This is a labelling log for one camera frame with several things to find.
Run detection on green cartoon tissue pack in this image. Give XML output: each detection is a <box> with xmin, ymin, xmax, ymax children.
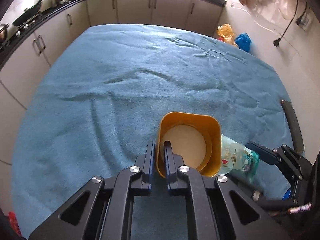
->
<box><xmin>218</xmin><ymin>134</ymin><xmax>259</xmax><ymax>183</ymax></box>

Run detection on orange square plastic cup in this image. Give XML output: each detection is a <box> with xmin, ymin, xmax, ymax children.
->
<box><xmin>156</xmin><ymin>112</ymin><xmax>221</xmax><ymax>178</ymax></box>

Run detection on white lower kitchen cabinets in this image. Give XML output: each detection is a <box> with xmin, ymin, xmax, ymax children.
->
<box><xmin>0</xmin><ymin>0</ymin><xmax>225</xmax><ymax>208</ymax></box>

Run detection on blue towel table cover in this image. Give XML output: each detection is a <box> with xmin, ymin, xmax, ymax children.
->
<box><xmin>11</xmin><ymin>24</ymin><xmax>292</xmax><ymax>237</ymax></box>

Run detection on blue plastic bag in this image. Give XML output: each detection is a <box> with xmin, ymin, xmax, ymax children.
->
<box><xmin>235</xmin><ymin>33</ymin><xmax>252</xmax><ymax>53</ymax></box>

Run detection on yellow plastic bag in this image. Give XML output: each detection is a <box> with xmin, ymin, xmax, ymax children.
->
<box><xmin>217</xmin><ymin>23</ymin><xmax>238</xmax><ymax>47</ymax></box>

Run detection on red plastic basket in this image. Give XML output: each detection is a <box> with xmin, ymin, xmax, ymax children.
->
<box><xmin>8</xmin><ymin>211</ymin><xmax>22</xmax><ymax>237</ymax></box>

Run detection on black countertop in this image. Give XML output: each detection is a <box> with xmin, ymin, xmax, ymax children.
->
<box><xmin>1</xmin><ymin>0</ymin><xmax>226</xmax><ymax>67</ymax></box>

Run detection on black frying pan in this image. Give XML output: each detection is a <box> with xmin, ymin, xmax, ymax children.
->
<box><xmin>12</xmin><ymin>0</ymin><xmax>43</xmax><ymax>27</ymax></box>

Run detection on lidded steel wok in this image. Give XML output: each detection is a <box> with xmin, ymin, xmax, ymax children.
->
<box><xmin>0</xmin><ymin>24</ymin><xmax>9</xmax><ymax>44</ymax></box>

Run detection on black power plug cable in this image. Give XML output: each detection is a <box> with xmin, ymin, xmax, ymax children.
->
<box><xmin>273</xmin><ymin>0</ymin><xmax>309</xmax><ymax>48</ymax></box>

